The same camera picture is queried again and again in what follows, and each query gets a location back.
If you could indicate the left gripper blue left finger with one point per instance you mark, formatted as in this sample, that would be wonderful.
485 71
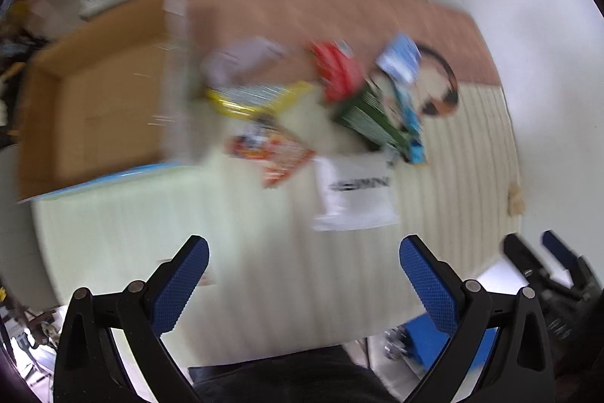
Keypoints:
89 367

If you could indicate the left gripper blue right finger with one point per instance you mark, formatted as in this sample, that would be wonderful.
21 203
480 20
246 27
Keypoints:
519 367

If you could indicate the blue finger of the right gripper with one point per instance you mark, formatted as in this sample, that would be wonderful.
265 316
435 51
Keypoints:
533 265
579 270

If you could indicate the light blue tube pack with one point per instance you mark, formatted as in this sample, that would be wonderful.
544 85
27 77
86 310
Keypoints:
415 154

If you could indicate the white pillow pack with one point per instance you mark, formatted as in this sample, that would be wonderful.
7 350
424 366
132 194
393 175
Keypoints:
355 191

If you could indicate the green snack bag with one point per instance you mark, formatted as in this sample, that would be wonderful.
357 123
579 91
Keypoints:
365 114

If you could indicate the blue tissue pack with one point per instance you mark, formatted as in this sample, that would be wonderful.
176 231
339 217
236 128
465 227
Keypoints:
400 60

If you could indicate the orange cartoon snack bag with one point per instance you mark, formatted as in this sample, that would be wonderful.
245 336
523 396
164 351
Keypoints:
264 141

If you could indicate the red snack bag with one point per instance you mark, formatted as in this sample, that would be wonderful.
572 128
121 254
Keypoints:
338 69

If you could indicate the yellow grey sponge cloth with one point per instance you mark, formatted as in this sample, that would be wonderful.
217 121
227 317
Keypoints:
246 102

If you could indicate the brown mat label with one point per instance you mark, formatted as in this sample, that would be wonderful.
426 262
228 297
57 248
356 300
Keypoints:
207 279

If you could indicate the open cardboard box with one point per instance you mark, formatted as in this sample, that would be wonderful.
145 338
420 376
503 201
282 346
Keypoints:
113 98

